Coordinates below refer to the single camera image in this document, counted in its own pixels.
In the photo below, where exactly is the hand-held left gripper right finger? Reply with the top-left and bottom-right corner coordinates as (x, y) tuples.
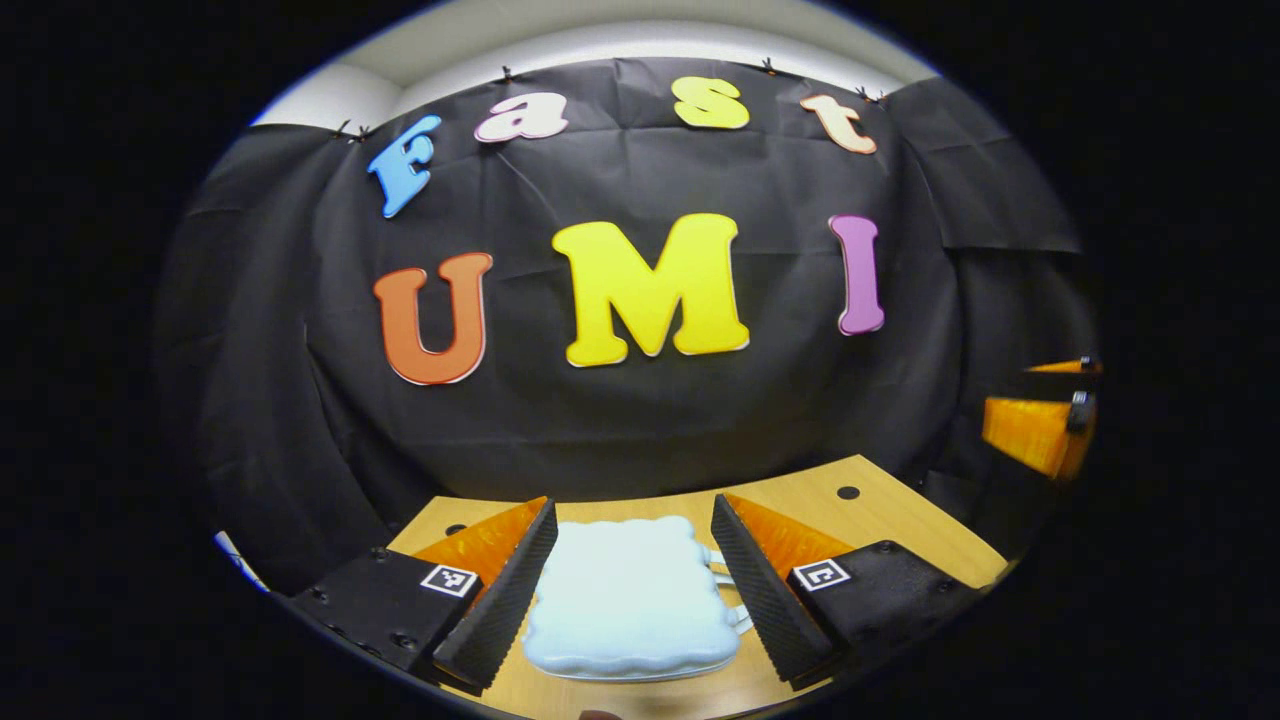
(710, 492), (988, 693)

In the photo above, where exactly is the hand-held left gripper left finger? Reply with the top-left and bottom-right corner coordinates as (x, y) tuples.
(288, 496), (560, 693)

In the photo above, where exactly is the light blue suitcase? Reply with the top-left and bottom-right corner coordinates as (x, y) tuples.
(522, 515), (753, 683)

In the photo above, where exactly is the black backdrop cloth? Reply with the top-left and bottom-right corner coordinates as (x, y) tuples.
(155, 58), (1101, 596)

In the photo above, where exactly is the white panel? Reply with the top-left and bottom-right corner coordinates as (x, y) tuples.
(213, 530), (269, 593)

